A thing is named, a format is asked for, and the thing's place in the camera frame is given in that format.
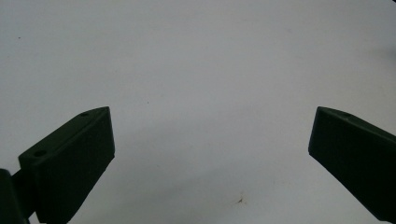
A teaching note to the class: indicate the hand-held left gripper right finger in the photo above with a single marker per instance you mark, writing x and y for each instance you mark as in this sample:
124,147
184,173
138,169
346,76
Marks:
358,155

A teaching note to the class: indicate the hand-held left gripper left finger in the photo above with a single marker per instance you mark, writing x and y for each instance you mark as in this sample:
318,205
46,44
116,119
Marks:
67,161

